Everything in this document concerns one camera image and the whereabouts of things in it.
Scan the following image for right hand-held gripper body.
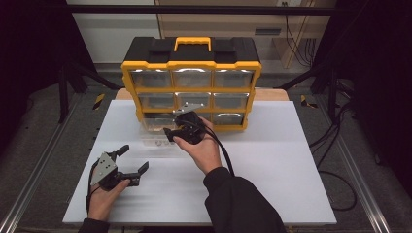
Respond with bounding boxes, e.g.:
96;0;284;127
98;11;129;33
174;102;207;146

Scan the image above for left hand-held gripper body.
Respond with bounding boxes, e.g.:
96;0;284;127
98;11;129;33
89;151;132;192

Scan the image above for transparent organizer drawer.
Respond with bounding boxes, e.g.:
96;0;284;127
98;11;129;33
139;113;183;150

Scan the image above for yellow black organizer box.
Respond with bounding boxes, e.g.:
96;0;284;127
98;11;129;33
120;36;262;132

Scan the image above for person's right hand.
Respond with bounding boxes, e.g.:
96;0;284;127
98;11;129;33
172;116;223;177

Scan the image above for person's left hand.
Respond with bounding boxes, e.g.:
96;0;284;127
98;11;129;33
87;179;131;223

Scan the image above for set of clear plastic drawers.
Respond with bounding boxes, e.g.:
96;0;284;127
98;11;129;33
129;68;256;126

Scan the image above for yellow clamp left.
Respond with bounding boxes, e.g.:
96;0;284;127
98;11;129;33
92;93;106;111

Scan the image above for yellow clamp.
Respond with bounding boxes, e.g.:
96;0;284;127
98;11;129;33
299;94;319;110
92;93;106;111

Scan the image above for black metal stand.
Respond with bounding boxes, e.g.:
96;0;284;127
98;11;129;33
57;61;125;124
276;61;341;121

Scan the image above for yellow clamp right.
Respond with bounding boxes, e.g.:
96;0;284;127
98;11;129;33
299;94;319;110

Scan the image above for black horizontal bar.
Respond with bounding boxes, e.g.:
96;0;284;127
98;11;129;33
62;4;339;17

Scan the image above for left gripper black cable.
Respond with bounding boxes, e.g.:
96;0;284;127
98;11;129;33
85;160;101;216

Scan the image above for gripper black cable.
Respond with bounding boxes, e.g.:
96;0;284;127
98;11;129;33
203;123;236;178
85;160;101;216

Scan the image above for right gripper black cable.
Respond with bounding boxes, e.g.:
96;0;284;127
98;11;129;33
203;123;236;178

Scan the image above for aluminium rail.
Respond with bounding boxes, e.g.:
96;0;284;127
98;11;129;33
314;96;394;233
0;93;84;233

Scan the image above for hanging black cables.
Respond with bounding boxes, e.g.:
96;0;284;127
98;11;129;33
281;1;320;69

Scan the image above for black floor cable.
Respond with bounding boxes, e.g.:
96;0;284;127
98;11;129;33
308;101;358;212

